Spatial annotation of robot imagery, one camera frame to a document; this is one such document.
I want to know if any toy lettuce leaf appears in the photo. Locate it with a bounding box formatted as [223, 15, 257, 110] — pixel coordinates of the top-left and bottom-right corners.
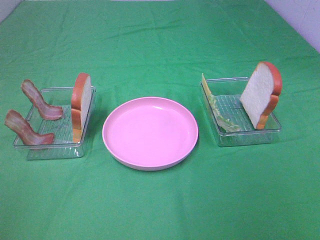
[208, 93, 241, 133]

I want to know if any toy bread slice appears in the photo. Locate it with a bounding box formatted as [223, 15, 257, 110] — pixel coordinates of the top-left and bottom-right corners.
[71, 72, 91, 143]
[240, 61, 283, 130]

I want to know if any toy bacon strip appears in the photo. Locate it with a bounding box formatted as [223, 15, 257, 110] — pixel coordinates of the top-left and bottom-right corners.
[4, 109, 55, 145]
[21, 79, 63, 121]

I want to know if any pink round plate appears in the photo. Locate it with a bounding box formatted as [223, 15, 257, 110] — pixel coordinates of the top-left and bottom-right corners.
[102, 96, 199, 171]

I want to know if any yellow toy cheese slice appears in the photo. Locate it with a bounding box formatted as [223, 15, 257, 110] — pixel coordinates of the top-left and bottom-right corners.
[201, 73, 212, 103]

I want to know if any right clear plastic tray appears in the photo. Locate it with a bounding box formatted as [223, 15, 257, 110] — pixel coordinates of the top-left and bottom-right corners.
[200, 77, 281, 147]

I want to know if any clear plastic tray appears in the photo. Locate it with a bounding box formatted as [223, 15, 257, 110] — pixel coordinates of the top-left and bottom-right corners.
[13, 86, 96, 160]
[200, 77, 281, 147]

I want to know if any green tablecloth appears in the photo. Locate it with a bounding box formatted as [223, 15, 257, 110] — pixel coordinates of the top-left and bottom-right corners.
[0, 0, 320, 240]

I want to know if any left clear plastic tray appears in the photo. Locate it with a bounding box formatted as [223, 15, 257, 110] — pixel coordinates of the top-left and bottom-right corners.
[13, 86, 96, 160]

